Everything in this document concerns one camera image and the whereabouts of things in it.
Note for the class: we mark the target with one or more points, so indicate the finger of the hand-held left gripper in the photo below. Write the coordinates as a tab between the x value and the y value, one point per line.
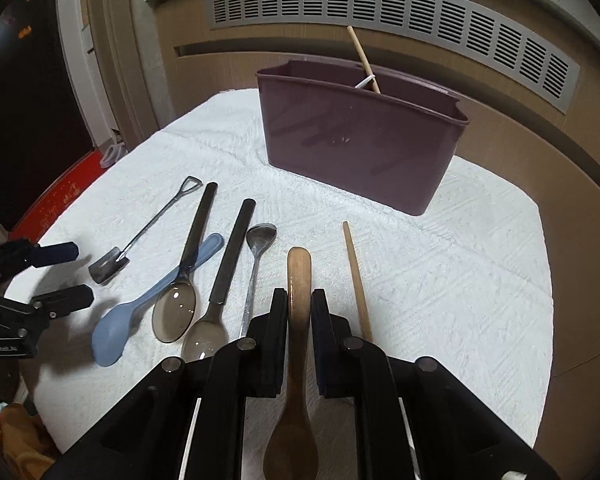
55	254
65	298

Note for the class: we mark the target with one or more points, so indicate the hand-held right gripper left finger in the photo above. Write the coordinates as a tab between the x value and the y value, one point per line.
279	345

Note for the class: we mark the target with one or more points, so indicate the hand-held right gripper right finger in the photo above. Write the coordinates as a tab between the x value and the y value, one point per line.
323	345

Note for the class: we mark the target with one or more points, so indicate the blue plastic spoon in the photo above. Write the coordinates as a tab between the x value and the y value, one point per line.
111	332

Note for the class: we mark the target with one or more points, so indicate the wooden chopstick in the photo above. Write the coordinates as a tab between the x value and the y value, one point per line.
356	285
362	57

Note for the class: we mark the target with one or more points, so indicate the brown wooden spoon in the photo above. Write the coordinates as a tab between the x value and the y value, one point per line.
298	270

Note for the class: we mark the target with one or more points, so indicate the purple plastic utensil container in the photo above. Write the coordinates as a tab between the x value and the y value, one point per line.
355	135

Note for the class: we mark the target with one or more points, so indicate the shovel-shaped metal spoon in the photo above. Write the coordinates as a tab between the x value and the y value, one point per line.
105	270

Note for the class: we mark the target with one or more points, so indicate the red printed box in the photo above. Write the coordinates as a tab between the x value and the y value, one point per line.
65	195

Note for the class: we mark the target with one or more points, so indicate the orange cloth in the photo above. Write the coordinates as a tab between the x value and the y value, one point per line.
20	440

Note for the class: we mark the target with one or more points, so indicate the small grey object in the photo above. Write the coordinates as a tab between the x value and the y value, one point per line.
112	154

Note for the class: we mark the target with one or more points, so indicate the white textured cloth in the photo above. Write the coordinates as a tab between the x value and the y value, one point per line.
455	285

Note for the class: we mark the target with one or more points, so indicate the small white utensil tip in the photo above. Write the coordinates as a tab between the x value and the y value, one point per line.
365	82

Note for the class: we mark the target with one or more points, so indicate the grey vent grille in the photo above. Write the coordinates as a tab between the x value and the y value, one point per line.
210	15

